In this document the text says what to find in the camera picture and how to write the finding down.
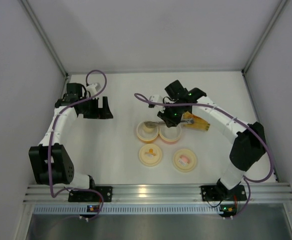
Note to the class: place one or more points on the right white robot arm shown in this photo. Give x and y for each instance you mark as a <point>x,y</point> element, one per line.
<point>246,139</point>

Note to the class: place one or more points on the aluminium frame post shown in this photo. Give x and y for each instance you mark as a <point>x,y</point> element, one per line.
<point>265,34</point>
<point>43,35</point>

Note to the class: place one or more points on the white round bun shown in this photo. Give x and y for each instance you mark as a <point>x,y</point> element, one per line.
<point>147,129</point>

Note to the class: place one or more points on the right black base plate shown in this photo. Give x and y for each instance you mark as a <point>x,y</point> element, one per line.
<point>217,193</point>

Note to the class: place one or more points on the pink lunch bowl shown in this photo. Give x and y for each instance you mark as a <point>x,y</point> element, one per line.
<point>170,135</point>

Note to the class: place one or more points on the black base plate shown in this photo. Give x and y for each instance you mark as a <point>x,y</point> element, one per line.
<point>217,193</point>
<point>80,196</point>

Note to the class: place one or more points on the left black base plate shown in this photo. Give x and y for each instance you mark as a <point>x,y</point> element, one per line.
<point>80,196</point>

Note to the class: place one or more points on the cream lid pink knob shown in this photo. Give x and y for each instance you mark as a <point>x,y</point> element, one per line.
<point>184,160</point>

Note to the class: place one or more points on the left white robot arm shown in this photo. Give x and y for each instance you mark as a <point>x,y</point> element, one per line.
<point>50,161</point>

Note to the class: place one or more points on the slotted grey cable duct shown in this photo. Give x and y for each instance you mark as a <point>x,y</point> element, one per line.
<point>126,209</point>

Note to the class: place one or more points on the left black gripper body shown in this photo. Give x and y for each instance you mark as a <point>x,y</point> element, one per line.
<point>96,113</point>

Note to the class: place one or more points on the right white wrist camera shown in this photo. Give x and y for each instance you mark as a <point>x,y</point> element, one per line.
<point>156,99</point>

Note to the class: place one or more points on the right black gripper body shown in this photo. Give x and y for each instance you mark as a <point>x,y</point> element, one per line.
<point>169,119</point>

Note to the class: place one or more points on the yellow woven tray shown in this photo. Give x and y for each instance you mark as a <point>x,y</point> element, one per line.
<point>199,123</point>

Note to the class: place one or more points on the right aluminium frame post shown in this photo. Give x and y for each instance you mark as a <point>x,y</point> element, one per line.
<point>265,34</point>

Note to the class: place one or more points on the metal tongs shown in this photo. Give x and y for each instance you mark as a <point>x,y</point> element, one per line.
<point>153,124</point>

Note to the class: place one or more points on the left aluminium frame post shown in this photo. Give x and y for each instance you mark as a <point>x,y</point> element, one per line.
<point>43,35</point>

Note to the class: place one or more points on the aluminium mounting rail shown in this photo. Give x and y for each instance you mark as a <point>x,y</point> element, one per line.
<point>260,193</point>

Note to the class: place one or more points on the cream lid orange knob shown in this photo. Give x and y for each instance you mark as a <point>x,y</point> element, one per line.
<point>150,155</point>

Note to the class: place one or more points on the yellow lunch bowl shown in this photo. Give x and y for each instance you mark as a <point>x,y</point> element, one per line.
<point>145,134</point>

